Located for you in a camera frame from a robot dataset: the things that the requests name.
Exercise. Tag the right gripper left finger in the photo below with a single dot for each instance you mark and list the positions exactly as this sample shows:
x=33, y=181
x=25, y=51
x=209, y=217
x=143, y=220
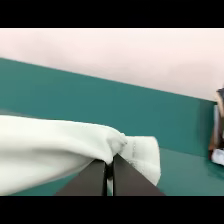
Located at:
x=89, y=181

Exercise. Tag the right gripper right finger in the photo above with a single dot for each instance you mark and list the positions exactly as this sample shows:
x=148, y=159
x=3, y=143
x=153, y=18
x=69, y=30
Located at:
x=130, y=181

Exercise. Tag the white garment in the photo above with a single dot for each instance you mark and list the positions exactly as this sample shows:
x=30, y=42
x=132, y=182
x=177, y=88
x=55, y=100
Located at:
x=50, y=150

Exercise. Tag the person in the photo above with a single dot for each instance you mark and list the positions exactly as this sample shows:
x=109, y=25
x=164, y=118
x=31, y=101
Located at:
x=218, y=130

